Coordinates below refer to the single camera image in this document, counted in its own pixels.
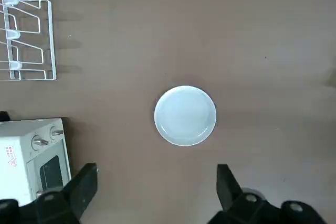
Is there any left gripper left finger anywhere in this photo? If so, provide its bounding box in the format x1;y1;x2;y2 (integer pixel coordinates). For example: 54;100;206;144
0;163;99;224

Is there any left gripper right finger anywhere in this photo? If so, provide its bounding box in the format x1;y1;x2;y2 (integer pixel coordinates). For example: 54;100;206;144
209;164;330;224

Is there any larger grey dish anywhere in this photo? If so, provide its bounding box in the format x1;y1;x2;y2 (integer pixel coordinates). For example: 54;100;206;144
153;85;218;147

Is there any white toaster oven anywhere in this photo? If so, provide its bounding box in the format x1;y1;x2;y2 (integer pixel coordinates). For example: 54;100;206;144
0;118;74;207

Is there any white wire rack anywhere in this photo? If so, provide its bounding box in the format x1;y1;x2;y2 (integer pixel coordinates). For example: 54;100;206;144
0;0;58;82

